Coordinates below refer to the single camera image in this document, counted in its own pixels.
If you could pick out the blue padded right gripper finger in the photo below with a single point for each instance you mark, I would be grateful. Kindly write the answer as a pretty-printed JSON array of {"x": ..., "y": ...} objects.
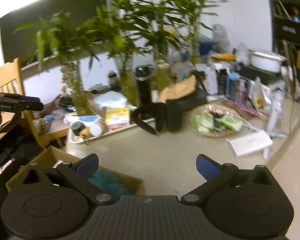
[
  {"x": 87, "y": 166},
  {"x": 207, "y": 167}
]

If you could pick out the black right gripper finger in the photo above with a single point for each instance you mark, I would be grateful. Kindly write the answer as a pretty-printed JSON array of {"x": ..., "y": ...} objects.
[{"x": 28, "y": 103}]

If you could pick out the teal bath loofah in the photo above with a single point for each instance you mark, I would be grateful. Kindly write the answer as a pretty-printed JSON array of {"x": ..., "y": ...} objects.
[{"x": 109, "y": 183}]

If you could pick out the wooden chair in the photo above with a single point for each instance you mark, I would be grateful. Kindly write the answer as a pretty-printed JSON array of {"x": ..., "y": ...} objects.
[{"x": 10, "y": 82}]

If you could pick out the white plastic tray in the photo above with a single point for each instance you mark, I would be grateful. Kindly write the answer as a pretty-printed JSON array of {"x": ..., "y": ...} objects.
[{"x": 93, "y": 128}]

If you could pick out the white power bank box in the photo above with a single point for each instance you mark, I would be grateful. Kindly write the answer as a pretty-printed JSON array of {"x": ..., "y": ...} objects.
[{"x": 250, "y": 143}]

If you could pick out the green wet wipes pack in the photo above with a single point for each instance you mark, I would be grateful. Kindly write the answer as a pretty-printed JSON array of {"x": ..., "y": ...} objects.
[{"x": 231, "y": 122}]

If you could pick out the yellow medicine box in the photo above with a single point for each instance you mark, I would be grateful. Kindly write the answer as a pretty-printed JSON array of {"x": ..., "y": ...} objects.
[{"x": 117, "y": 118}]

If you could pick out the black speaker cylinder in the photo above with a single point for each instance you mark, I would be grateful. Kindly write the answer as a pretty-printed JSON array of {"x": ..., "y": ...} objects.
[{"x": 174, "y": 115}]

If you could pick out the black zip case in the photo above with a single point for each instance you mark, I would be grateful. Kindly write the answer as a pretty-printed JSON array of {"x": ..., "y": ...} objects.
[{"x": 193, "y": 100}]

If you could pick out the bamboo plant in vase left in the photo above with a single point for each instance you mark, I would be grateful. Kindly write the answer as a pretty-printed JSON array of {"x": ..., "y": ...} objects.
[{"x": 67, "y": 44}]

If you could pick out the bamboo plant in vase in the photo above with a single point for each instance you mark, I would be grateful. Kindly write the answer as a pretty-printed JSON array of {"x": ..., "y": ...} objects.
[
  {"x": 118, "y": 29},
  {"x": 178, "y": 23},
  {"x": 67, "y": 44}
]

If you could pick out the pink soap pump bottle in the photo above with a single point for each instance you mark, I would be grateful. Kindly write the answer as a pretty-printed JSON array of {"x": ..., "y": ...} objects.
[{"x": 241, "y": 92}]

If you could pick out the brown paper envelope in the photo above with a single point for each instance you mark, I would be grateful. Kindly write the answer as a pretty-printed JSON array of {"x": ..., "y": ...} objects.
[{"x": 178, "y": 90}]

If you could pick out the white gimbal tripod stand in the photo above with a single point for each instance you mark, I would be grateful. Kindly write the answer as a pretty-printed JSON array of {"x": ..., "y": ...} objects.
[{"x": 276, "y": 95}]

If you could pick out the black insulated mug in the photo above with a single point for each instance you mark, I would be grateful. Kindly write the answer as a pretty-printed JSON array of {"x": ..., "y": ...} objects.
[{"x": 144, "y": 75}]

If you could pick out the white food container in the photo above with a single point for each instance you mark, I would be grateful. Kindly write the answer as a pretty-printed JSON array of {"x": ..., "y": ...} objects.
[{"x": 266, "y": 60}]

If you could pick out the bamboo plant in vase middle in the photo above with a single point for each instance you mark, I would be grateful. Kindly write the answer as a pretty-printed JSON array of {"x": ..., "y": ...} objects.
[{"x": 118, "y": 29}]

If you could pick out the bamboo plant in vase right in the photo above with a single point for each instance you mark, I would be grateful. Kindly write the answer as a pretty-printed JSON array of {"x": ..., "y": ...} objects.
[{"x": 178, "y": 23}]

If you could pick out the black wall television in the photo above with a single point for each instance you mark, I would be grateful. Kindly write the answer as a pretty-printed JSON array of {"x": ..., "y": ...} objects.
[{"x": 22, "y": 44}]

